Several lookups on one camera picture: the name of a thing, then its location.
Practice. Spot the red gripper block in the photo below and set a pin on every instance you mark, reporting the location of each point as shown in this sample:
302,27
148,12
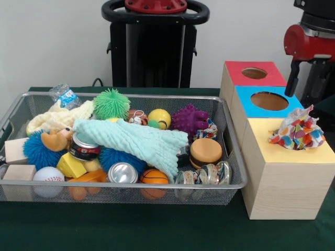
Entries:
311,48

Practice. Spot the colourful polka-dot cloth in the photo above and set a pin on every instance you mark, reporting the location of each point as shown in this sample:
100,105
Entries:
298,133

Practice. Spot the wooden box three holes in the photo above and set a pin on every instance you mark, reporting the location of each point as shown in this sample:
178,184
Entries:
288,188

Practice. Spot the shallow silver mesh bin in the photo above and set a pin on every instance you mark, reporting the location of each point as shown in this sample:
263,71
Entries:
214,196

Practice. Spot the black upright panel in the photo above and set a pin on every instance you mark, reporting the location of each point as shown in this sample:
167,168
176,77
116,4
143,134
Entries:
322,83

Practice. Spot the dark green table cloth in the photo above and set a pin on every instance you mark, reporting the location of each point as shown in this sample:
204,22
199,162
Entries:
328,113
131,230

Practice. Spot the purple spiky ball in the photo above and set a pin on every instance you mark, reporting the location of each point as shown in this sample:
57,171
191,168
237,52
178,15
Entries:
188,119

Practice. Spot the toy hamburger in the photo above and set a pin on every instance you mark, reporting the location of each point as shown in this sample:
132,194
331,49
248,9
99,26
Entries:
205,151

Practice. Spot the yellow smiley ball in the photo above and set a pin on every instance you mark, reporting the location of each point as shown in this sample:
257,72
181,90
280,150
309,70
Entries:
159,117

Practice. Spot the mint green waffle cloth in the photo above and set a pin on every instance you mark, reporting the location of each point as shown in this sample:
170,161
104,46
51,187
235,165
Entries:
136,138

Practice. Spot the green koosh ball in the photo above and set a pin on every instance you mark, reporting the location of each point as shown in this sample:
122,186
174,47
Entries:
112,103

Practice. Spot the silver drink can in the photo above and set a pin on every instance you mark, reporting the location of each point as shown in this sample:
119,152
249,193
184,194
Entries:
122,173

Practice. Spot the crushed plastic water bottle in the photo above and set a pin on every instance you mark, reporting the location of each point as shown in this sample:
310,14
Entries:
65,96

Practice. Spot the cream knitted cloth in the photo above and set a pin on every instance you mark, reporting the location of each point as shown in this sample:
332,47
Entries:
57,117

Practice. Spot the white baseball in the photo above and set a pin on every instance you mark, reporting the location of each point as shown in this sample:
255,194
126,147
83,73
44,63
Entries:
48,177

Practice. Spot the blue koosh ball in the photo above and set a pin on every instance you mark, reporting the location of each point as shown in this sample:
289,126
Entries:
36,154

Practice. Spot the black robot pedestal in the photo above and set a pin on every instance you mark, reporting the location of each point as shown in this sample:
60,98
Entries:
157,52

